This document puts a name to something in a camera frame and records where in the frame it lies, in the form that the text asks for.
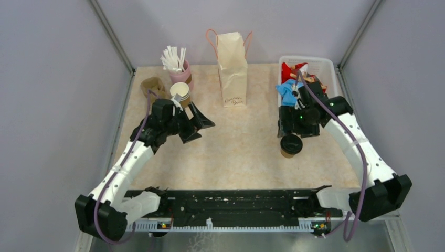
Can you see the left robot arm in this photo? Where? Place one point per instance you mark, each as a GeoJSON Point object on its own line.
{"type": "Point", "coordinates": [104, 213]}

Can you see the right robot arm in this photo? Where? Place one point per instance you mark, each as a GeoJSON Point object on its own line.
{"type": "Point", "coordinates": [381, 190]}

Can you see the white plastic basket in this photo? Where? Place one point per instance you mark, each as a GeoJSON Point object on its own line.
{"type": "Point", "coordinates": [321, 67]}

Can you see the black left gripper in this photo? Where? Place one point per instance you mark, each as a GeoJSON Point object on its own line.
{"type": "Point", "coordinates": [199, 122]}

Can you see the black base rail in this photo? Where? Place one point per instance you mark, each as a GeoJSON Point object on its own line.
{"type": "Point", "coordinates": [240, 208]}

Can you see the brown pulp cup carrier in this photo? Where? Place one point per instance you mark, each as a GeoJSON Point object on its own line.
{"type": "Point", "coordinates": [153, 88]}

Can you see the pink straw holder cup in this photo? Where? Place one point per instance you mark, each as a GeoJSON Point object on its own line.
{"type": "Point", "coordinates": [185, 76]}

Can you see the blue cartoon cloth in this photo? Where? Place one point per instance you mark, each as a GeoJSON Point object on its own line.
{"type": "Point", "coordinates": [285, 90]}

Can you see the stack of brown paper cups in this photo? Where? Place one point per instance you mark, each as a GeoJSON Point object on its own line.
{"type": "Point", "coordinates": [180, 93]}

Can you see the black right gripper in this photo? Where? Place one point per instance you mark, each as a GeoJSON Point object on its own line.
{"type": "Point", "coordinates": [289, 113]}

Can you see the white wrapped straws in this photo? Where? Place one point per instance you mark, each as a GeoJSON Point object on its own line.
{"type": "Point", "coordinates": [173, 59]}

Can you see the red patterned cloth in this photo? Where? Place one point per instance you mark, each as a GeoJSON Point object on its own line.
{"type": "Point", "coordinates": [290, 73]}

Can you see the cream paper takeout bag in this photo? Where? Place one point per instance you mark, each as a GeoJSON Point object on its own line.
{"type": "Point", "coordinates": [231, 51]}

